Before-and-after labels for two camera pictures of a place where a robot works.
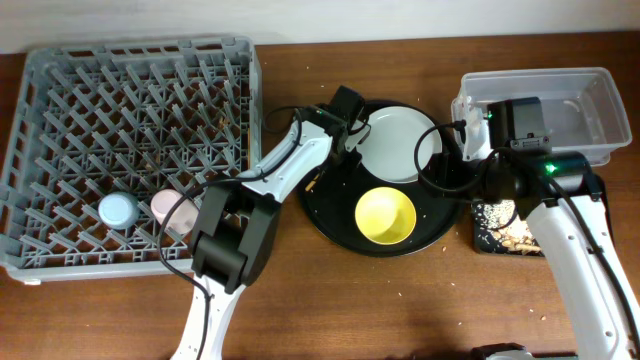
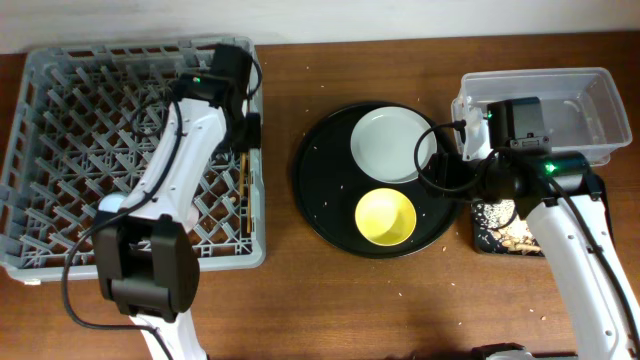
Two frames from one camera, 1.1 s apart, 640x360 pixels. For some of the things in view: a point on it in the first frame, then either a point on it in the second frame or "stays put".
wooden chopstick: [310, 185] to [243, 163]
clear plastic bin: [581, 109] stays put
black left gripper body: [344, 163] to [243, 128]
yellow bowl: [385, 215] stays put
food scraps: [502, 220] stays put
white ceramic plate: [388, 153] stays put
